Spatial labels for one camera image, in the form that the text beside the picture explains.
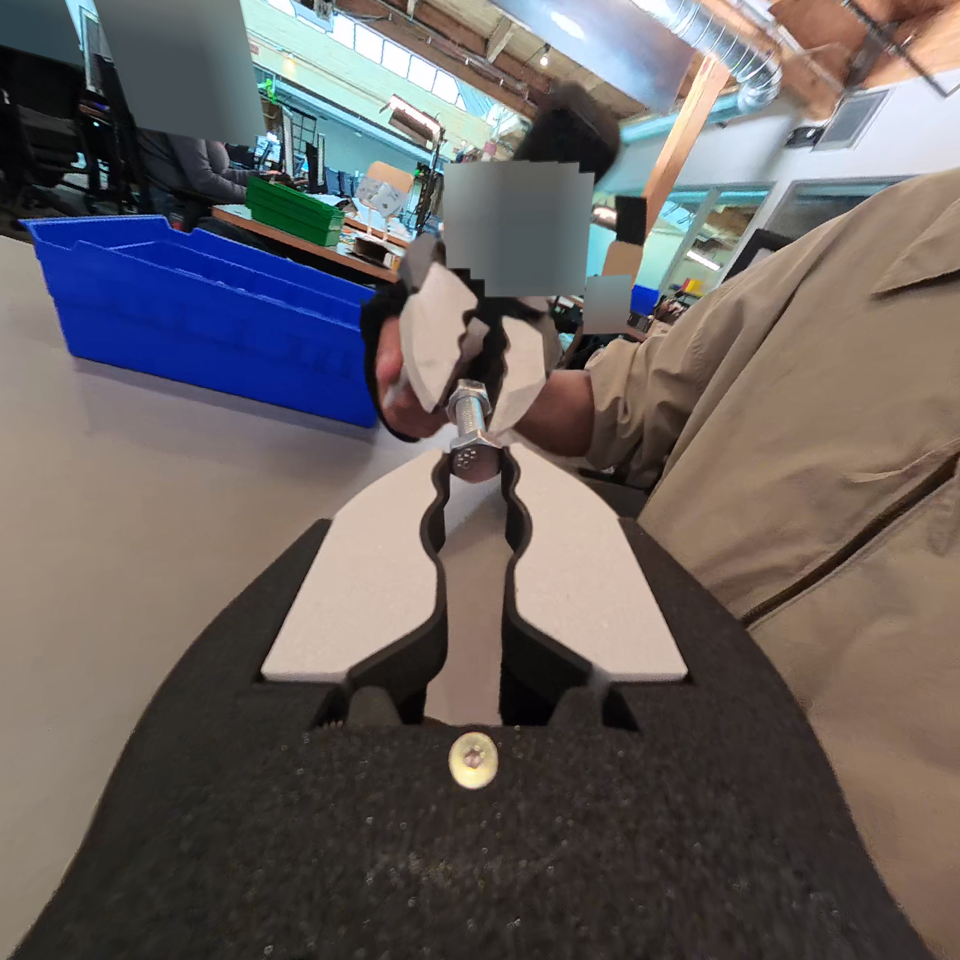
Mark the black office chair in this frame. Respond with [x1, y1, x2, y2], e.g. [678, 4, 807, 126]
[0, 45, 144, 211]
[577, 468, 655, 519]

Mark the silver ventilation duct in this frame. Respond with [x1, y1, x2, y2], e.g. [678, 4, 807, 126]
[495, 0, 785, 114]

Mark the stack of green bins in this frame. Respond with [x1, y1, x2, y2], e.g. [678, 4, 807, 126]
[246, 174, 346, 247]

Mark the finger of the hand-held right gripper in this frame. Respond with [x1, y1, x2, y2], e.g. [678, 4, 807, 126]
[397, 264, 481, 414]
[489, 313, 564, 438]

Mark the light panel on stand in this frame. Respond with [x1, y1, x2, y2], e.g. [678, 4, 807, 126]
[386, 96, 445, 147]

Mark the steel hex bolt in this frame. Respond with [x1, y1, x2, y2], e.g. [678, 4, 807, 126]
[447, 408, 502, 483]

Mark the person's right hand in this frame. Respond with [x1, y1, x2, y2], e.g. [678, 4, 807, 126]
[375, 330, 595, 459]

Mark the steel hex nut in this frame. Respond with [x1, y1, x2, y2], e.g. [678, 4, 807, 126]
[447, 378, 493, 421]

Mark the wooden table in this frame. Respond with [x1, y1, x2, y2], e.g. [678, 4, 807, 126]
[212, 204, 402, 285]

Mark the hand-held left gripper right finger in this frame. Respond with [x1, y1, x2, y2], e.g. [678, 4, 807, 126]
[501, 444, 689, 721]

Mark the wall vent grille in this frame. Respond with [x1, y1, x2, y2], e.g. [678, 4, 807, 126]
[813, 88, 894, 153]

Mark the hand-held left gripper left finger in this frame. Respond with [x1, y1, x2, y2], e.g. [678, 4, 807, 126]
[260, 447, 451, 721]

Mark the white tagged cube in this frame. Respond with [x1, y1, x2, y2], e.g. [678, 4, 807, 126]
[356, 178, 404, 220]

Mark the blue plastic bin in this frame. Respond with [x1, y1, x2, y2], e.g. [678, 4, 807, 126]
[18, 213, 380, 430]

